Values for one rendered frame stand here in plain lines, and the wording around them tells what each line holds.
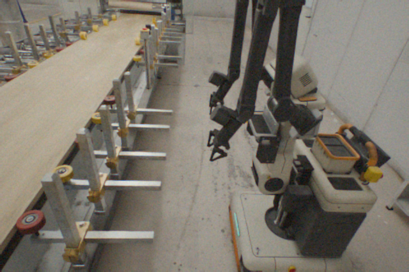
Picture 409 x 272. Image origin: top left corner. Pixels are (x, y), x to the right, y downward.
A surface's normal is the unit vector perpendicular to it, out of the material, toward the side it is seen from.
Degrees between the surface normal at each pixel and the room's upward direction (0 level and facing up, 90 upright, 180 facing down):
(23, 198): 0
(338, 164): 92
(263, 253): 0
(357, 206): 90
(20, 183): 0
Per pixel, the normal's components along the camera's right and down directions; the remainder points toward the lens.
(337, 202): 0.04, 0.56
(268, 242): 0.07, -0.83
